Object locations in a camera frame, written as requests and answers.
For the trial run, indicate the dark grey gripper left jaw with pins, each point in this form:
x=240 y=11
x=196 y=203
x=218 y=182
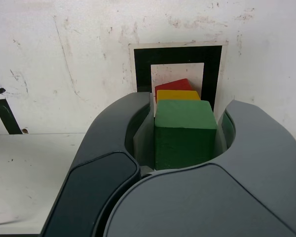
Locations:
x=101 y=177

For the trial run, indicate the green cube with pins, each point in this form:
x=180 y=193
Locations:
x=185 y=133

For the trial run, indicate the red cube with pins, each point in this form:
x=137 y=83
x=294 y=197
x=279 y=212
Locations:
x=175 y=85

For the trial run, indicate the black tape square outline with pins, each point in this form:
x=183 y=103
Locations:
x=143 y=74

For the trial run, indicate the yellow cube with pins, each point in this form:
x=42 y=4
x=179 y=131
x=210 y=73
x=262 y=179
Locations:
x=177 y=95

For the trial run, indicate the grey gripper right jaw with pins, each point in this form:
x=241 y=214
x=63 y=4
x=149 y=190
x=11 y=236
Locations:
x=212 y=205

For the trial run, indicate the black tape strip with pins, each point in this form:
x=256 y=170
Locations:
x=7 y=116

